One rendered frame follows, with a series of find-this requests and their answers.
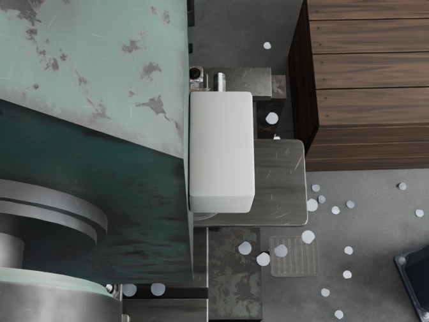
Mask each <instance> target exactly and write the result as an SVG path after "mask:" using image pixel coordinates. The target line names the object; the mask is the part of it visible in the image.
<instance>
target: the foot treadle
mask: <svg viewBox="0 0 429 322"><path fill-rule="evenodd" d="M279 245H284V246H286V248H287V255H286V256H284V257H278V256H276V254H275V248H277V247H278V246H279ZM263 252H264V253H266V254H268V256H269V257H270V262H269V263H270V273H271V275H272V276H274V277H316V276H317V275H318V274H319V260H318V249H317V239H316V238H314V239H313V240H312V241H311V243H305V242H304V241H303V239H302V236H272V237H271V238H270V239H269V251H261V252H260V253H261V254H262V253H263Z"/></svg>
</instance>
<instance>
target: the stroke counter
mask: <svg viewBox="0 0 429 322"><path fill-rule="evenodd" d="M254 195H255V179H254V155H253V109H252V95H251V93H249V92H225V74H223V73H216V74H214V91H194V92H191V93H190V95H189V125H188V204H189V209H190V211H191V212H193V213H247V212H249V211H250V208H251V205H252V201H253V197H254Z"/></svg>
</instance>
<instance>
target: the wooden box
mask: <svg viewBox="0 0 429 322"><path fill-rule="evenodd" d="M288 57H289V60H288V65H289V80H290V94H291V102H292V117H293V125H294V139H298V140H300V141H302V143H303V145H304V151H305V172H317V171H364V170H387V169H429V0H303V3H302V6H301V10H300V13H299V17H298V20H297V24H296V29H295V31H294V36H293V39H292V43H291V46H290V50H289V55H288Z"/></svg>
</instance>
